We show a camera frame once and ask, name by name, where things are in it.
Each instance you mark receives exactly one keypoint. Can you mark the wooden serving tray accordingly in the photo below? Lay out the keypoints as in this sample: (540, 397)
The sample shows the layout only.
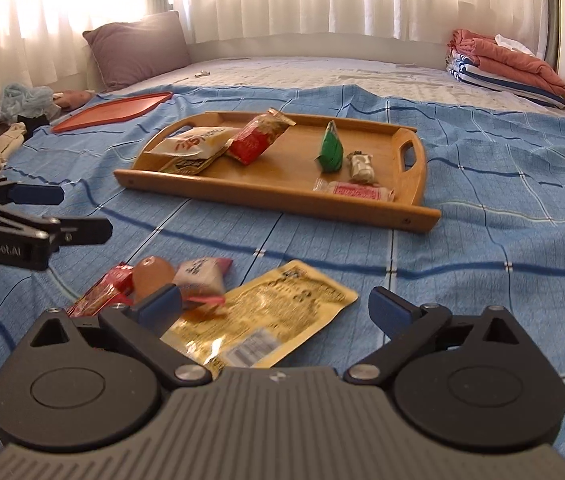
(282, 170)

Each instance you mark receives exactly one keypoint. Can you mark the black cloth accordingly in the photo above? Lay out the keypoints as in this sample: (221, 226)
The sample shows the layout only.
(32, 122)

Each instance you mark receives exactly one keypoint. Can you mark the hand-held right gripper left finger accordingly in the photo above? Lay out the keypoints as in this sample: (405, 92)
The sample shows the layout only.
(162, 305)

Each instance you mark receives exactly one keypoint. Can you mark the folded orange and striped blankets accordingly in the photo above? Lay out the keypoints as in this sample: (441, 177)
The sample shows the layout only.
(512, 67)

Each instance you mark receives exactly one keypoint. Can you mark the purple pillow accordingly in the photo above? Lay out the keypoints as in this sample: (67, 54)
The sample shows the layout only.
(137, 52)

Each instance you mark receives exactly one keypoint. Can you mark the gold foil pouch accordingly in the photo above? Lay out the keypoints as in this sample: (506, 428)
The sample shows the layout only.
(272, 310)

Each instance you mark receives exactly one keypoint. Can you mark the blue checked bedsheet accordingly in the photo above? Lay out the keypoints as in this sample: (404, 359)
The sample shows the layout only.
(487, 260)

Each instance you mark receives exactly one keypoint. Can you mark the dark red chocolate packet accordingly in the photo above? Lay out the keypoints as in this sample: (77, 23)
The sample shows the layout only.
(97, 302)

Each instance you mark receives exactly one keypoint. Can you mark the small red white packet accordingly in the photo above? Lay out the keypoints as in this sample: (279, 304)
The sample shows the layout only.
(200, 275)

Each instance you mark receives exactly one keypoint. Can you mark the light blue cloth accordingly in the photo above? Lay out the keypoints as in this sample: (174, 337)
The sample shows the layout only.
(25, 100)

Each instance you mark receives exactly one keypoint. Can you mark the cream bread packet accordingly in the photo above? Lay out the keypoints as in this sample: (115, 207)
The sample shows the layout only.
(192, 145)

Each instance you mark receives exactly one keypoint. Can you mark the white folded cloth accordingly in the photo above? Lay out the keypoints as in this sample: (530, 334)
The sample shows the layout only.
(509, 42)

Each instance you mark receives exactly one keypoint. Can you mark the clear nut pastry packet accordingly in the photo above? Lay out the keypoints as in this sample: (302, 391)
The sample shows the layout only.
(361, 167)

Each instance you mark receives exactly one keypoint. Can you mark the beige quilted mattress pad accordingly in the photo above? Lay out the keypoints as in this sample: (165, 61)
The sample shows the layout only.
(337, 72)

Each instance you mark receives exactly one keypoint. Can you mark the red peanut packet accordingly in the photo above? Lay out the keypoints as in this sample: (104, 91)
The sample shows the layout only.
(252, 140)

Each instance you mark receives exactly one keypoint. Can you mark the brown cloth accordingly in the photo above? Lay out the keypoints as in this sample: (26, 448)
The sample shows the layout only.
(75, 99)

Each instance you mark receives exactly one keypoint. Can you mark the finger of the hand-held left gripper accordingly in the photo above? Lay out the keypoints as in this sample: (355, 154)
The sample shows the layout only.
(87, 232)
(37, 194)

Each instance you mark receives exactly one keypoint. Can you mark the blue striped folded towel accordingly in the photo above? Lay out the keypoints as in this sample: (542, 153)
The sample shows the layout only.
(472, 72)

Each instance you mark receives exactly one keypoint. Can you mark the orange-red plastic tray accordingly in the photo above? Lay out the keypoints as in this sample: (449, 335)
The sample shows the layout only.
(112, 110)

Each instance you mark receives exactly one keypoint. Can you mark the green pea packet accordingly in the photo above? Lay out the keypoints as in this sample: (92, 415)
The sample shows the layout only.
(332, 147)

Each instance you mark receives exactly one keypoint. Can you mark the white sheer curtain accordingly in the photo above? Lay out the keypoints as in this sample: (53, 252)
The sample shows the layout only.
(362, 0)
(62, 20)

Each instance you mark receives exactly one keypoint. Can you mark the pink wafer packet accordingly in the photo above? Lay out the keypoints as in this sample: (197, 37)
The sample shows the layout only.
(357, 191)

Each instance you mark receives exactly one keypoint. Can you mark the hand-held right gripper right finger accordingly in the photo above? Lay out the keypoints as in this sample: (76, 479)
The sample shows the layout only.
(390, 307)

